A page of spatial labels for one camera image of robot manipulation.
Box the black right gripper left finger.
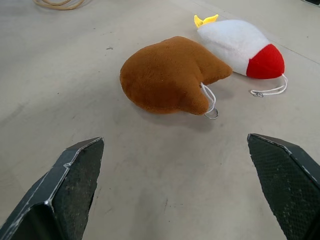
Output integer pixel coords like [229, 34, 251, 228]
[0, 136, 105, 240]

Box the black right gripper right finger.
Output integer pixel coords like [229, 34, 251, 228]
[246, 132, 320, 240]

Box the white and red plush toy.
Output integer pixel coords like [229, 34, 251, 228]
[193, 14, 289, 98]

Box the brown plush toy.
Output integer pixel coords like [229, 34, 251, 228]
[119, 35, 234, 121]

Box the beige cable loop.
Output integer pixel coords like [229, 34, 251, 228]
[33, 0, 86, 11]

